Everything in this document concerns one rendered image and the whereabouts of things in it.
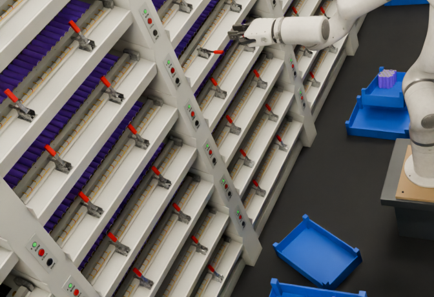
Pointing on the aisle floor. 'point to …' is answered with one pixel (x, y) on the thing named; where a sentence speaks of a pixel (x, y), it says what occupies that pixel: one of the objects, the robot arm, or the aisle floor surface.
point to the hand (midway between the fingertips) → (236, 31)
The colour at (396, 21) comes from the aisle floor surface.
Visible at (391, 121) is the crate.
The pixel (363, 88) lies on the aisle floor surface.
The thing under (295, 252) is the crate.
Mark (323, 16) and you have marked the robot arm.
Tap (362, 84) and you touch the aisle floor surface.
